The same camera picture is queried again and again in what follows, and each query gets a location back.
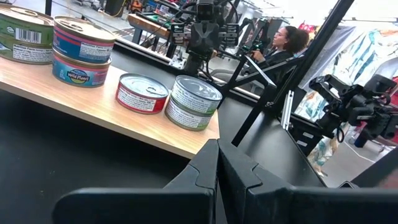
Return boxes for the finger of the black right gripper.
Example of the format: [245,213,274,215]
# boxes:
[203,24,219,58]
[189,24,205,58]

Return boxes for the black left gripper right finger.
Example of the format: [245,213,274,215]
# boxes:
[218,139,398,224]

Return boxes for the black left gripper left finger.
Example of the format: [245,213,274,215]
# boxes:
[52,139,220,224]

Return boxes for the red label seafood can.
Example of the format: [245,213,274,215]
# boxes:
[115,73,170,115]

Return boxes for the blue pink label seafood can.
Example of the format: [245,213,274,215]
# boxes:
[52,15,116,65]

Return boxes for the blue box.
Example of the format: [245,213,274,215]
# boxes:
[51,48,113,88]

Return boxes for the wooden background table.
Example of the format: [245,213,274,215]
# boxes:
[127,14,175,60]

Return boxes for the person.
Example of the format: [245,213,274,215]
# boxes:
[252,25,310,77]

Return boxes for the patterned white cloth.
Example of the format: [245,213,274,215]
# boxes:
[295,21,398,177]

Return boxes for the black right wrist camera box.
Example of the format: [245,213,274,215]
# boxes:
[195,0,216,22]

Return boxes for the silver metal bracket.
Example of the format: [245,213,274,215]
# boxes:
[280,90,295,131]

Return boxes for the black frame wooden board shelf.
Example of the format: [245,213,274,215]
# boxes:
[0,0,355,160]

